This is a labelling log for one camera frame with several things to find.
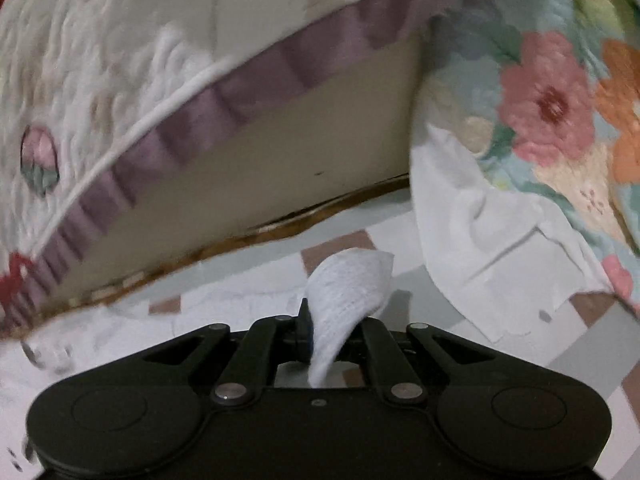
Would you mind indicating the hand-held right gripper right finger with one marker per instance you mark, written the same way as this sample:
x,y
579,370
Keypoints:
x,y
374,342

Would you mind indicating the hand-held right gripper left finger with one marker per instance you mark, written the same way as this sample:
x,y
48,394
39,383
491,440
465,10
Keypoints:
x,y
303,329

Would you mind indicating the white knit garment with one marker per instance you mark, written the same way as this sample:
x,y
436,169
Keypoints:
x,y
345,290

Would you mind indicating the beige bed base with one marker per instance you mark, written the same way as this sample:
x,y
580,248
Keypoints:
x,y
300,160

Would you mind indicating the floral patchwork quilt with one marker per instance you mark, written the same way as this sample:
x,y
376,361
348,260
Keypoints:
x,y
550,100

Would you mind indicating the white quilted bedspread purple ruffle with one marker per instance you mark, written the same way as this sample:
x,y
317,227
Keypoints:
x,y
100,70

